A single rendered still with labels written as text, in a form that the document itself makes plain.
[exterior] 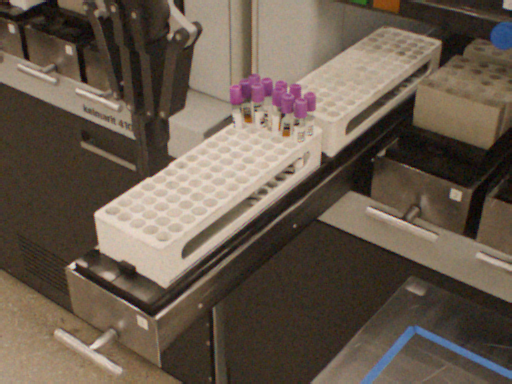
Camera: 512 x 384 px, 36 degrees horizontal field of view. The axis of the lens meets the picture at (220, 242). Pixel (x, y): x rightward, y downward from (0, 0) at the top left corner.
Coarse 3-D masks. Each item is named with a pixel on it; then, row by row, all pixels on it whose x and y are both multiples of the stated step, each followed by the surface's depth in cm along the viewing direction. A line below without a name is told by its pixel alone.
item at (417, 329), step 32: (416, 288) 79; (384, 320) 75; (416, 320) 75; (448, 320) 75; (480, 320) 75; (352, 352) 72; (384, 352) 72; (416, 352) 72; (448, 352) 72; (480, 352) 72
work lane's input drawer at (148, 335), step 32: (384, 128) 107; (320, 160) 99; (352, 160) 101; (288, 192) 93; (320, 192) 97; (256, 224) 89; (288, 224) 93; (96, 256) 85; (224, 256) 86; (256, 256) 90; (96, 288) 83; (128, 288) 80; (160, 288) 80; (192, 288) 82; (224, 288) 87; (96, 320) 87; (128, 320) 82; (160, 320) 79; (192, 320) 84; (96, 352) 82; (160, 352) 81
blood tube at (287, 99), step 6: (282, 96) 91; (288, 96) 91; (282, 102) 91; (288, 102) 91; (282, 108) 92; (288, 108) 91; (282, 114) 92; (288, 114) 92; (282, 120) 93; (288, 120) 92; (282, 126) 93; (288, 126) 93; (282, 132) 94; (288, 132) 94
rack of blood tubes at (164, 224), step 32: (256, 128) 96; (320, 128) 95; (192, 160) 92; (224, 160) 91; (256, 160) 90; (288, 160) 91; (128, 192) 86; (160, 192) 86; (192, 192) 85; (224, 192) 86; (256, 192) 92; (96, 224) 83; (128, 224) 81; (160, 224) 83; (192, 224) 81; (224, 224) 90; (128, 256) 82; (160, 256) 78; (192, 256) 83
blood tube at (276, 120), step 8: (280, 88) 93; (272, 96) 93; (280, 96) 92; (272, 104) 93; (280, 104) 93; (272, 112) 94; (280, 112) 94; (272, 120) 94; (280, 120) 94; (272, 128) 95; (280, 128) 95
